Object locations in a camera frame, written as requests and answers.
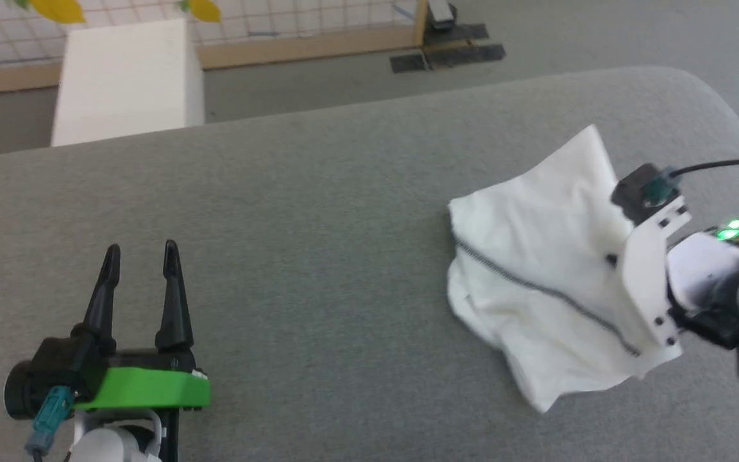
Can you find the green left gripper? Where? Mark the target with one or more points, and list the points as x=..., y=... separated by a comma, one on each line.
x=145, y=388

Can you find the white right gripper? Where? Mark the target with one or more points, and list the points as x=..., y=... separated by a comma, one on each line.
x=648, y=282

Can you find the white long-sleeve shirt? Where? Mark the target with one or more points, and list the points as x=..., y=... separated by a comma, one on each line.
x=536, y=244

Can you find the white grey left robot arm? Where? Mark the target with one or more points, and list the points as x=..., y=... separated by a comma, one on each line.
x=113, y=443

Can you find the white box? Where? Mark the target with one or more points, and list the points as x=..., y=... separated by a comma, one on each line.
x=126, y=83

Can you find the black floor tape patch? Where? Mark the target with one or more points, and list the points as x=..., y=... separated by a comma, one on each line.
x=453, y=54

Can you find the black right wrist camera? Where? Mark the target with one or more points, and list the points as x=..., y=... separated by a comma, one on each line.
x=642, y=189

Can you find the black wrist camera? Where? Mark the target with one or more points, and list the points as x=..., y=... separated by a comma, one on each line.
x=23, y=388
x=642, y=189

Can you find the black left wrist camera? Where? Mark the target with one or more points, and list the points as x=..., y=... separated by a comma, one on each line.
x=23, y=388

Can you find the grey metal panel bracket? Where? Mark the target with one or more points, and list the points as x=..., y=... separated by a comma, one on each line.
x=441, y=14

